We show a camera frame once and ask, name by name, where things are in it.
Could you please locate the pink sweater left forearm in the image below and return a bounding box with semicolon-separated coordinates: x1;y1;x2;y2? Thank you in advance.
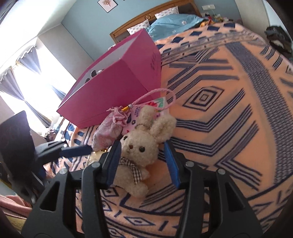
1;195;32;219

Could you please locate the blue floral duvet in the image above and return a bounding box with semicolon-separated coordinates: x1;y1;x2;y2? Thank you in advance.
146;14;206;41

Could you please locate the right patterned pillow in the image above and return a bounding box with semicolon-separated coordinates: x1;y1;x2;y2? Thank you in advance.
154;6;179;19

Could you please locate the wooden headboard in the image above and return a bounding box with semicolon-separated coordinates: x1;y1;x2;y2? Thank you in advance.
110;0;201;44

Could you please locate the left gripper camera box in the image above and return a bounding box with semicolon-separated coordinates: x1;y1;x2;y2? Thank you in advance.
1;111;35;169

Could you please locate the brown white plush dog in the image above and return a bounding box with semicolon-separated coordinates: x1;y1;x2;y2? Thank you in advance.
85;70;103;83

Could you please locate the yellow tissue pack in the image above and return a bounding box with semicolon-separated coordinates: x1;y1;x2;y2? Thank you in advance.
87;150;107;165

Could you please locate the wall power socket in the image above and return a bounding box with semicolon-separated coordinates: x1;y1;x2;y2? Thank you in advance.
202;4;216;11

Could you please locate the grey window curtain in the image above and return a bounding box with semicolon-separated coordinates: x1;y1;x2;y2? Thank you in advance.
16;46;66;101

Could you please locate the patterned pillow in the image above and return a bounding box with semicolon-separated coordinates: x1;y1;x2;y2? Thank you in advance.
154;6;179;19
127;19;150;35

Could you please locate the beige plush bunny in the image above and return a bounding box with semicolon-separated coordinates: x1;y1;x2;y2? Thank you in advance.
113;114;176;198

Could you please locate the orange navy patterned blanket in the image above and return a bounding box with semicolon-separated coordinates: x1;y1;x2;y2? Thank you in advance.
65;22;292;237

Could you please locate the left patterned pillow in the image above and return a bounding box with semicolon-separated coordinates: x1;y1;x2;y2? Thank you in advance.
127;19;150;35

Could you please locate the pink tissue pack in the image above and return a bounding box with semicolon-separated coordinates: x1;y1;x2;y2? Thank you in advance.
121;97;169;135

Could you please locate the black bag on floor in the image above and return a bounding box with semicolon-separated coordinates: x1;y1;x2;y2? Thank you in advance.
265;26;292;62

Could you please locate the pink cardboard box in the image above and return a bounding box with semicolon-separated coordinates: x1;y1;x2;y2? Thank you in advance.
57;29;161;128

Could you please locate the pink brocade drawstring pouch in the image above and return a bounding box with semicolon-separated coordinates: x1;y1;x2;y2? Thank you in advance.
91;88;176;152

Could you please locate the pink flower framed picture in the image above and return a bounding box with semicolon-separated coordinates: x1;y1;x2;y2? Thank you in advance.
97;0;118;13

